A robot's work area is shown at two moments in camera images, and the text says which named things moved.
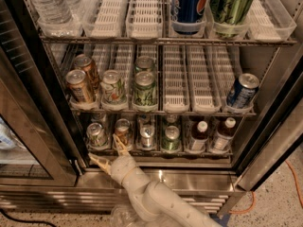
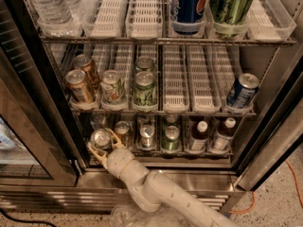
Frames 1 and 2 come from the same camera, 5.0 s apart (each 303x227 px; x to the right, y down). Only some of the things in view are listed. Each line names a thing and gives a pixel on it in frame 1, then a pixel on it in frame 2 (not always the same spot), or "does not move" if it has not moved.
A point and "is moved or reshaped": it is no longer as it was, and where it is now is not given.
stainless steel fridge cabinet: [203, 82] does not move
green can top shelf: [231, 6] does not move
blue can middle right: [242, 91] does not move
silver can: [96, 135] is moved or reshaped
